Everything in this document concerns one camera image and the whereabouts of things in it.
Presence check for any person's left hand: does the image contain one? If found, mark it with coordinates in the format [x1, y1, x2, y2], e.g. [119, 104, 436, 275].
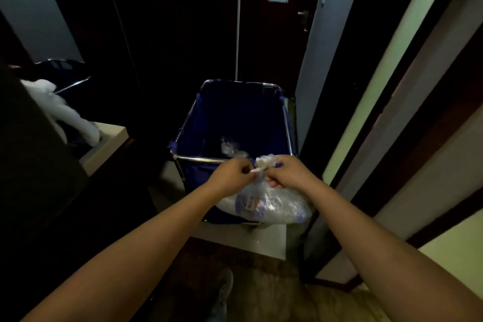
[207, 158, 258, 198]

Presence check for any person's right hand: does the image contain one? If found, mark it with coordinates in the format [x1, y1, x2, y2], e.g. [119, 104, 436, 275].
[263, 155, 321, 193]

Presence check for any clear plastic trash bag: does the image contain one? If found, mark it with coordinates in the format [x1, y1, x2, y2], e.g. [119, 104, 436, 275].
[217, 154, 313, 225]

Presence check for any person's right forearm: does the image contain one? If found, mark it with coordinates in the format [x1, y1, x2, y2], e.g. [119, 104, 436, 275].
[298, 178, 483, 322]

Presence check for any person's left forearm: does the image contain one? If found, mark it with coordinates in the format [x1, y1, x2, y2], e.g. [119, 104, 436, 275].
[21, 181, 223, 322]

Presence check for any blue fabric laundry cart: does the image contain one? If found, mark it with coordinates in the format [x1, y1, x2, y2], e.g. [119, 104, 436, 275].
[169, 79, 299, 225]

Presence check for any person's shoe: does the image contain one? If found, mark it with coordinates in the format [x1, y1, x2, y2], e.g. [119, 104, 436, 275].
[207, 268, 234, 322]

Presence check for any dark wooden door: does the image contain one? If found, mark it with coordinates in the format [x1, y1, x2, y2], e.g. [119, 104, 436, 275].
[238, 0, 330, 97]

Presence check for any white crumpled linen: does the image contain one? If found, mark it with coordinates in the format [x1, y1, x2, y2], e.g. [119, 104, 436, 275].
[21, 79, 101, 147]

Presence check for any dark blue laundry cart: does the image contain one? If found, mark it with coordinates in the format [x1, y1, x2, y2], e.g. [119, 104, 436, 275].
[35, 58, 93, 95]

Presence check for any metal door handle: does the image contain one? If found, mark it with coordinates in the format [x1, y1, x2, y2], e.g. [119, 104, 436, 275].
[297, 10, 311, 33]

